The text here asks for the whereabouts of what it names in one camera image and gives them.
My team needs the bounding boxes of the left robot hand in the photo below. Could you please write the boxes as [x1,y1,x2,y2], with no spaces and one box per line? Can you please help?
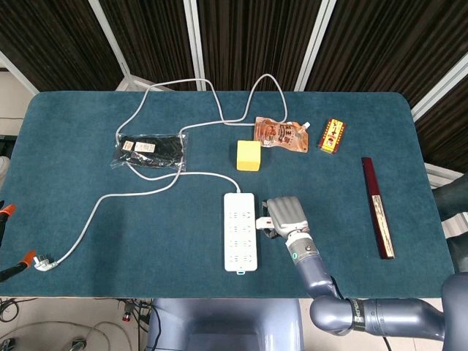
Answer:
[0,199,37,283]

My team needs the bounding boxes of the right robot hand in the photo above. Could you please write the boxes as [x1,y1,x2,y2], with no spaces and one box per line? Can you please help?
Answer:
[260,196,311,241]

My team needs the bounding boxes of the white power strip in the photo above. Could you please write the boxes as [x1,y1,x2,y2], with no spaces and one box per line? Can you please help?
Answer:
[223,192,259,276]

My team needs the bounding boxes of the teal table cloth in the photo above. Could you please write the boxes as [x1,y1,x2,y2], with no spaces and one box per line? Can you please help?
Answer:
[0,90,456,299]

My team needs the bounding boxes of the yellow sponge cube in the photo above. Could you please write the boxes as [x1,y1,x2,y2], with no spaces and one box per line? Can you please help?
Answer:
[236,139,263,172]

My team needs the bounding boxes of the orange spout pouch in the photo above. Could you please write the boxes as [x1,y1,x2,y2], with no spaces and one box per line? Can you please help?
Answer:
[254,116,312,154]

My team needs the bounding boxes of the dark red long box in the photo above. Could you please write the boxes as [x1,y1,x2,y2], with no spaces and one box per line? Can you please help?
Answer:
[361,156,396,260]

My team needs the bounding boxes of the red yellow small box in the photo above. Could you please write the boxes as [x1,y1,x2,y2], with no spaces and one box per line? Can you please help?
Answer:
[316,117,347,156]

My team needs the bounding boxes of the blue-grey robot torso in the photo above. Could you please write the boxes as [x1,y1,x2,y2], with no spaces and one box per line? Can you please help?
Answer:
[146,298,304,351]

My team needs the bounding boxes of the black items in clear bag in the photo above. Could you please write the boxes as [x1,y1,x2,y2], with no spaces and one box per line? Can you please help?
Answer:
[110,132,191,172]

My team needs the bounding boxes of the grey power cable with plug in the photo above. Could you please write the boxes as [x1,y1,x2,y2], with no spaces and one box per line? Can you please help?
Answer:
[33,74,288,273]

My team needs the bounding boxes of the white partition frame post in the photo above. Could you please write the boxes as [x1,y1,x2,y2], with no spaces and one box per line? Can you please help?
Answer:
[409,54,468,120]
[294,0,337,91]
[87,0,162,92]
[184,0,206,91]
[0,49,40,94]

